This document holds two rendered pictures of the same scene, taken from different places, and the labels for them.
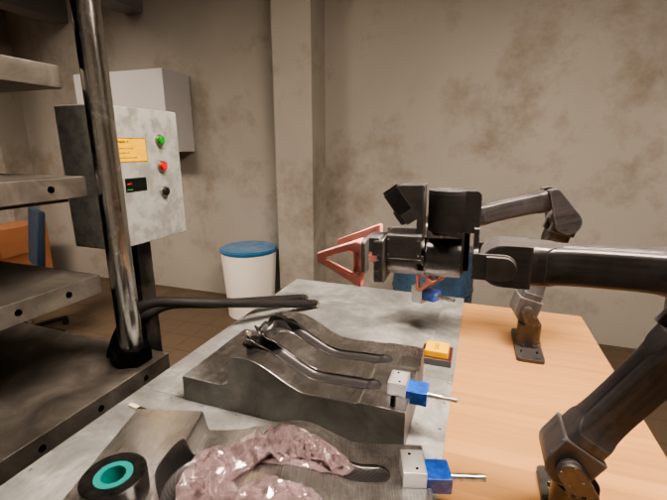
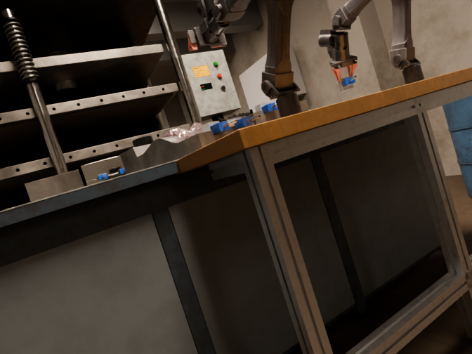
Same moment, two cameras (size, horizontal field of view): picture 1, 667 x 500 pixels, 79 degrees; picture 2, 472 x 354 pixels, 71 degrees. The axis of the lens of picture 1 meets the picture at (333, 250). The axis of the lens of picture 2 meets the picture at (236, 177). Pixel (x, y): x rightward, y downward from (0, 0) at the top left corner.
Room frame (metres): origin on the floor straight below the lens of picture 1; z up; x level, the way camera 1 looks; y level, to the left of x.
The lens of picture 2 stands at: (-0.33, -0.86, 0.74)
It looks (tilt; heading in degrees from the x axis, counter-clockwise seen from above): 3 degrees down; 43
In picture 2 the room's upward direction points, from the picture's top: 18 degrees counter-clockwise
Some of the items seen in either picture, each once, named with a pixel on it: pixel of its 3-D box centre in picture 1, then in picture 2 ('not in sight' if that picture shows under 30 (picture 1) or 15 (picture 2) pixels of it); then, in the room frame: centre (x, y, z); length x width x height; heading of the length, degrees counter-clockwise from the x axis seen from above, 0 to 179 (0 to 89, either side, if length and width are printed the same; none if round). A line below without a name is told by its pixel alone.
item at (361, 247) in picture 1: (349, 257); (196, 43); (0.58, -0.02, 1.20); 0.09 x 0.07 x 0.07; 71
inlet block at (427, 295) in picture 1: (434, 296); (349, 81); (1.15, -0.30, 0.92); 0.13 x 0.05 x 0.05; 45
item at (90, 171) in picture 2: not in sight; (108, 179); (0.61, 1.00, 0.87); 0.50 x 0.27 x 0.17; 70
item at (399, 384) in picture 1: (422, 394); (271, 107); (0.70, -0.17, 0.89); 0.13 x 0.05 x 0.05; 70
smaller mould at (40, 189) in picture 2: not in sight; (57, 189); (0.08, 0.32, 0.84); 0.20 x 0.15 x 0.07; 70
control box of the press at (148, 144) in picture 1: (147, 332); (232, 164); (1.29, 0.64, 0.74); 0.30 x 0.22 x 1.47; 160
